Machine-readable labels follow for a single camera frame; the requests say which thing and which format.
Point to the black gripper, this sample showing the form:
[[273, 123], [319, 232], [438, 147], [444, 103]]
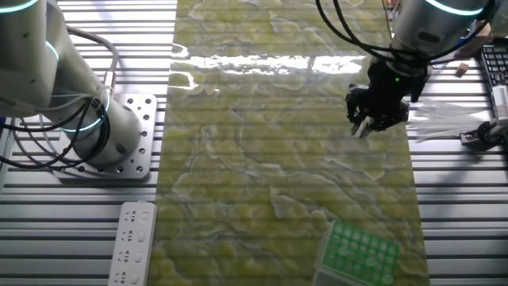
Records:
[[391, 85]]

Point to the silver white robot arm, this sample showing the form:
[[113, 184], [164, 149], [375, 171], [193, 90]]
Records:
[[35, 71]]

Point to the clear pipette tip pile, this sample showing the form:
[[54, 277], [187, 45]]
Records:
[[436, 119]]

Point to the green pipette tip holder box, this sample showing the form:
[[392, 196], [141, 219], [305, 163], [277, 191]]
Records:
[[357, 254]]

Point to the small wooden block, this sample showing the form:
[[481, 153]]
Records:
[[462, 70]]

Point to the green marble pattern mat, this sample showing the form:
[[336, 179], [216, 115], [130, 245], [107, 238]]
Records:
[[258, 159]]

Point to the black keyboard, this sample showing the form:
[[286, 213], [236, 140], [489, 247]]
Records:
[[496, 67]]

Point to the white power strip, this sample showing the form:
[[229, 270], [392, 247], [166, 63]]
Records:
[[133, 246]]

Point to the black camera clamp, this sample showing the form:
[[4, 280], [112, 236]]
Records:
[[484, 135]]

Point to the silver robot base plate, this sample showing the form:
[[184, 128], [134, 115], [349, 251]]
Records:
[[148, 119]]

